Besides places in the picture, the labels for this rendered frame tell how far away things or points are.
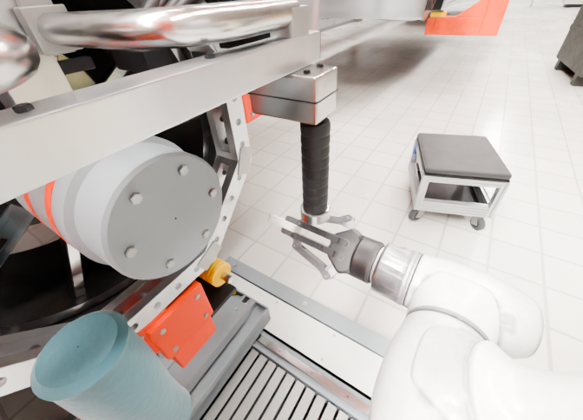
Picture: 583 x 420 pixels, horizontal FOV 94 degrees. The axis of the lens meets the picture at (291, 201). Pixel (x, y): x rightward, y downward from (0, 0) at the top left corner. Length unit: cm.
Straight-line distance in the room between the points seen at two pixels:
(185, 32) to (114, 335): 30
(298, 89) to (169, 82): 14
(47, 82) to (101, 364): 28
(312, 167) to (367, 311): 91
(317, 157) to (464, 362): 25
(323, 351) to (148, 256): 81
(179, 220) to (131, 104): 14
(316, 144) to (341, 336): 82
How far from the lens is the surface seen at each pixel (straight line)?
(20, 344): 52
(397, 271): 45
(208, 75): 22
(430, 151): 153
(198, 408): 95
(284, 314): 108
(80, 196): 28
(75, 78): 66
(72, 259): 56
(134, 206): 26
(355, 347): 103
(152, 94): 19
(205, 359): 90
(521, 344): 46
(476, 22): 373
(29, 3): 37
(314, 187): 35
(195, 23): 24
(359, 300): 121
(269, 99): 32
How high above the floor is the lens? 102
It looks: 39 degrees down
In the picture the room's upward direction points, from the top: 4 degrees counter-clockwise
